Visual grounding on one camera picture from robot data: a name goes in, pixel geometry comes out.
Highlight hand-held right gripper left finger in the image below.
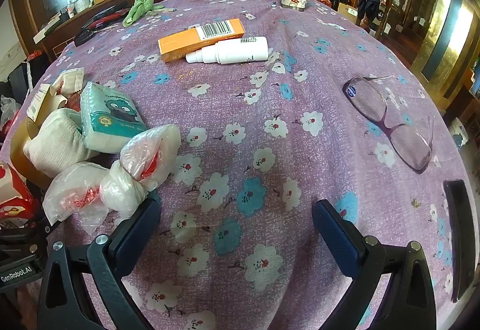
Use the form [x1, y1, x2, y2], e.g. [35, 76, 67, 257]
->
[37, 191, 163, 330]

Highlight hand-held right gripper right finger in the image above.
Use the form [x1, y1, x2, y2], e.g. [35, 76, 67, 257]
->
[312, 199, 446, 330]

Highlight knotted clear plastic bag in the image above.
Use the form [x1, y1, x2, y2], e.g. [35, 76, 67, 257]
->
[42, 161, 113, 235]
[99, 124, 183, 220]

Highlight orange box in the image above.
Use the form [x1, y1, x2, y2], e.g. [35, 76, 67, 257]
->
[158, 18, 246, 63]

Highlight purple floral tablecloth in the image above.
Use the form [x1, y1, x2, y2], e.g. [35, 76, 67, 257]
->
[0, 0, 474, 330]

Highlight brown tape roll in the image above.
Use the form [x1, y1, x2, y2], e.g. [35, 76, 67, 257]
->
[10, 116, 51, 188]

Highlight black phone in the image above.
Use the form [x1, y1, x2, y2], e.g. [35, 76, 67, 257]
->
[443, 179, 478, 303]

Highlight purple eyeglasses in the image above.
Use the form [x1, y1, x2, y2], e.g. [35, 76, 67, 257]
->
[342, 74, 436, 174]

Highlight white knit cloth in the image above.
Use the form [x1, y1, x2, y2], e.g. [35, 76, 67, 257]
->
[23, 108, 100, 178]

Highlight loose clear plastic bag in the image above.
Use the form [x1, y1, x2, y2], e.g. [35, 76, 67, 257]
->
[0, 96, 22, 128]

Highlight small white box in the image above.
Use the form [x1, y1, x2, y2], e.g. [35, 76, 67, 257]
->
[27, 84, 53, 121]

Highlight beige striped sachet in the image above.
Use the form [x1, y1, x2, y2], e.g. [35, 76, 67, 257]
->
[49, 68, 86, 98]

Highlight black tote bag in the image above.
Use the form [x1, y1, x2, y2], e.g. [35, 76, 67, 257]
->
[7, 53, 51, 100]

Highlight white spray bottle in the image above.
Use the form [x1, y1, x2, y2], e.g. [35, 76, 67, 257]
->
[185, 36, 269, 65]

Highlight red black tool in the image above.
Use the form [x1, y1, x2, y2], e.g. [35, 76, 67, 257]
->
[84, 1, 130, 30]

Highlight small cardboard box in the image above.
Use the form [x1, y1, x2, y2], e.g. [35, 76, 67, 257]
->
[337, 2, 361, 18]

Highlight green cloth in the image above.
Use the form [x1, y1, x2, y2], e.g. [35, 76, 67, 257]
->
[122, 0, 165, 28]

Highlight dark jacket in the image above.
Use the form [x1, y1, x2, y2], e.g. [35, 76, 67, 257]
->
[357, 0, 384, 29]

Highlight golden pillar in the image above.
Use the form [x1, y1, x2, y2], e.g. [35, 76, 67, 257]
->
[410, 0, 480, 91]

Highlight wooden stair railing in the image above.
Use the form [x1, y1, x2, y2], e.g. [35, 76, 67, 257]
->
[369, 0, 437, 42]

